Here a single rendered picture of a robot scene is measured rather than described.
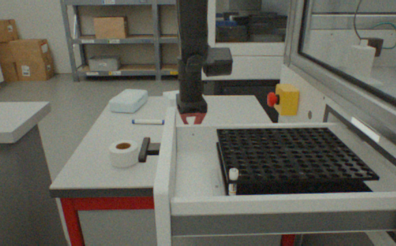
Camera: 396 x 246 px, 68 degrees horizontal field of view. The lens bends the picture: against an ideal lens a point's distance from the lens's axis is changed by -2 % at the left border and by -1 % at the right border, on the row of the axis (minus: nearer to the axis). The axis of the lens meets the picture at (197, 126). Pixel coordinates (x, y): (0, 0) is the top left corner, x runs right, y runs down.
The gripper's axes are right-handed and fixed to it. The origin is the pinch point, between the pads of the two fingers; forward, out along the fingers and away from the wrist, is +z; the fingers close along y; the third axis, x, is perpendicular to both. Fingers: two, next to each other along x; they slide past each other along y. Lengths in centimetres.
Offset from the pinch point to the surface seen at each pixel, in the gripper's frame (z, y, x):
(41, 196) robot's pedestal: 38, 35, 56
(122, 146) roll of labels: 1.5, -0.9, 18.1
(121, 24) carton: 5, 362, 35
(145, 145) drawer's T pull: -10.6, -24.6, 11.8
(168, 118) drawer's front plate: -12.0, -17.7, 7.1
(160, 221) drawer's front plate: -7.4, -39.6, 10.7
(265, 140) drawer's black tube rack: -8.3, -23.8, -9.7
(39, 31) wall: 15, 424, 158
